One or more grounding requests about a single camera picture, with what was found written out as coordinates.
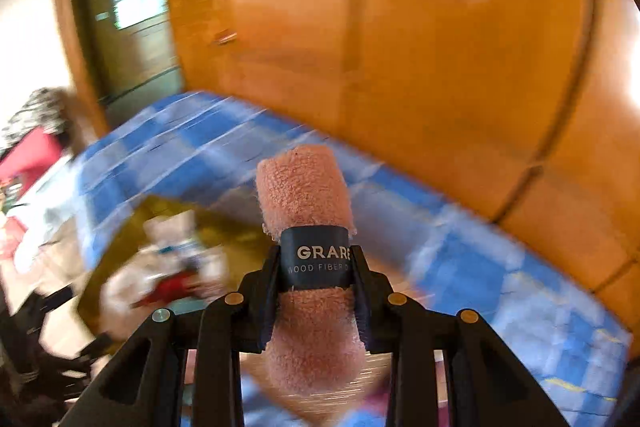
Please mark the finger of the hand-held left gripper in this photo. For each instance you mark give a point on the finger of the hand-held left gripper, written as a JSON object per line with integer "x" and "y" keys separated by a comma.
{"x": 52, "y": 302}
{"x": 92, "y": 347}

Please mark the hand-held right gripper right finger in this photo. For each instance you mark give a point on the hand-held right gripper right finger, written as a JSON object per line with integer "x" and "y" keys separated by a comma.
{"x": 361, "y": 307}

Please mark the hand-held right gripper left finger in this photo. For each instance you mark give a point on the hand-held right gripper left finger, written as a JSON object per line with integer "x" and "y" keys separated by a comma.
{"x": 267, "y": 302}

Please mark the gold tin box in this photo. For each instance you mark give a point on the gold tin box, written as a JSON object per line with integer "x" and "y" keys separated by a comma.
{"x": 220, "y": 227}

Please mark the red knit sock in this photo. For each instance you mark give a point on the red knit sock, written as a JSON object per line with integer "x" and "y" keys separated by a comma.
{"x": 167, "y": 287}

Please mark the pink towel roll black band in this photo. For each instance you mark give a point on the pink towel roll black band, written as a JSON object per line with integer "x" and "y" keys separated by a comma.
{"x": 305, "y": 192}

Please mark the white sock bundle blue band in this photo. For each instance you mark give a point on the white sock bundle blue band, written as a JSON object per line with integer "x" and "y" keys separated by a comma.
{"x": 167, "y": 234}

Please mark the blue plaid bedsheet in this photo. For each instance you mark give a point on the blue plaid bedsheet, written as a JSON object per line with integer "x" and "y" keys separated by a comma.
{"x": 475, "y": 267}

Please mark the red cloth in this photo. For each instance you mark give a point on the red cloth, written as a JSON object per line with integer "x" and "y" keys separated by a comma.
{"x": 30, "y": 154}

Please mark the black white patterned cloth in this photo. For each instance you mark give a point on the black white patterned cloth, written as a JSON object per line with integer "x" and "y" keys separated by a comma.
{"x": 35, "y": 112}

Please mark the wooden wardrobe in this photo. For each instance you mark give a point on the wooden wardrobe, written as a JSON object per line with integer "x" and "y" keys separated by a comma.
{"x": 425, "y": 57}

